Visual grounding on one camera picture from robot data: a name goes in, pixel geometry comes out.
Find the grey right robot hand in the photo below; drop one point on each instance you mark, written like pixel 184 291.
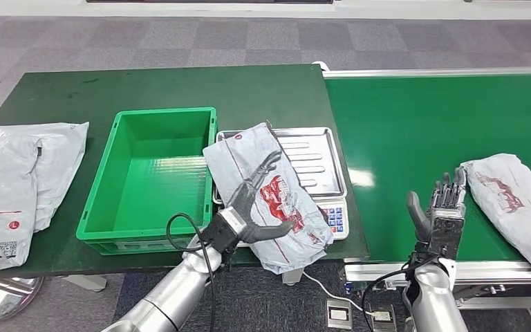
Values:
pixel 446 194

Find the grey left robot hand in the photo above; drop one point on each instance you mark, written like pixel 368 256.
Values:
pixel 245 204

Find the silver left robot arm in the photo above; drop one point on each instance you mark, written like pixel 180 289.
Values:
pixel 174 293

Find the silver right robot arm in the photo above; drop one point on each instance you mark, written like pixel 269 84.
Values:
pixel 430 298

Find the grey parcel, faded red print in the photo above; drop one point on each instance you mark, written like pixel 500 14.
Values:
pixel 522 229

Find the plain grey parcel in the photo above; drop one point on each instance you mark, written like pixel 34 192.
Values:
pixel 64 160

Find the grey parcel with QR code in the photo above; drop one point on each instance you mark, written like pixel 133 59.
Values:
pixel 0 197

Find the white scale with steel tray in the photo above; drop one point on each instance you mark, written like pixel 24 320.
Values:
pixel 311 156

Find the white table leg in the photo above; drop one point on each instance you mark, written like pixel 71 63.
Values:
pixel 293 278

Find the green plastic crate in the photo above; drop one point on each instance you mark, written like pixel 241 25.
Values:
pixel 155 183

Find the silver floor outlet with plug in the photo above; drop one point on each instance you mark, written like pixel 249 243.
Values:
pixel 382 317

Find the white table foot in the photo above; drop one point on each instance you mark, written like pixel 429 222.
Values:
pixel 87 282

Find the round chrome base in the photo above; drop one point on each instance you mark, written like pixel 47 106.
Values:
pixel 0 299

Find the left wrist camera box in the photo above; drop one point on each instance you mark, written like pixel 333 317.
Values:
pixel 217 233

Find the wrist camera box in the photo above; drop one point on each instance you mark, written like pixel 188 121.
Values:
pixel 217 233
pixel 446 238

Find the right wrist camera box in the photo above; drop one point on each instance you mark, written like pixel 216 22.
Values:
pixel 446 238

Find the green conveyor belt, aluminium frame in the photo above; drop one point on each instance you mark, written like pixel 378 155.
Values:
pixel 430 128

